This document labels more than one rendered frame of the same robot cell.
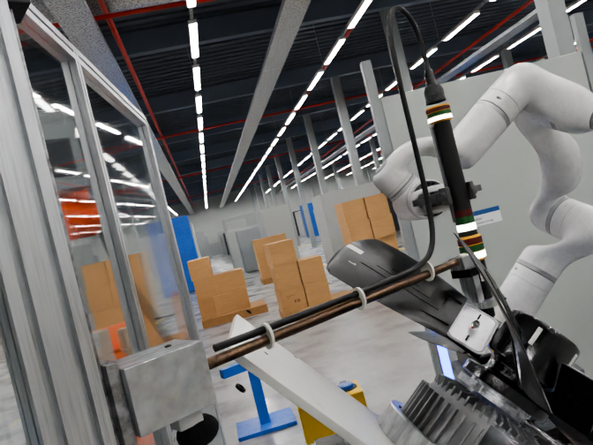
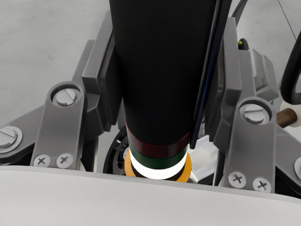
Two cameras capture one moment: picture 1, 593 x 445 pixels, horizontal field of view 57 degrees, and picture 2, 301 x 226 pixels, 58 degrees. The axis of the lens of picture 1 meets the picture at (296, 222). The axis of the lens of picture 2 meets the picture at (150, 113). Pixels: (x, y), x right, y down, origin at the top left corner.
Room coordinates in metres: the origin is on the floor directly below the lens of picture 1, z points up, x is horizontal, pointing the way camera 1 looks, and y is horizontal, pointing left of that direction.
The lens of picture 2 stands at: (1.06, -0.28, 1.55)
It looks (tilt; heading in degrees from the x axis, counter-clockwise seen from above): 53 degrees down; 192
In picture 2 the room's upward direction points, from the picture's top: 1 degrees counter-clockwise
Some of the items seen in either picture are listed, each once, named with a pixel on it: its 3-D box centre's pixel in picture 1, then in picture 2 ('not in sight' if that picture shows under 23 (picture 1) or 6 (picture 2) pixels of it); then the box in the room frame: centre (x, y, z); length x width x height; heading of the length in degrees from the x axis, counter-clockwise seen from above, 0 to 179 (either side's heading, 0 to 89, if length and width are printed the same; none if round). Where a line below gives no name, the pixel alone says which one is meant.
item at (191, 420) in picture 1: (196, 425); not in sight; (0.61, 0.16, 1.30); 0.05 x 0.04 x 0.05; 129
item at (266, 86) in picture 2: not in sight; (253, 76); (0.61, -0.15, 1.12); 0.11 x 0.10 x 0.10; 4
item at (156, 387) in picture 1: (153, 386); not in sight; (0.59, 0.19, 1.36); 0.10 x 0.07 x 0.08; 129
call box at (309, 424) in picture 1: (333, 413); not in sight; (1.32, 0.02, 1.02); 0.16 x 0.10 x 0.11; 94
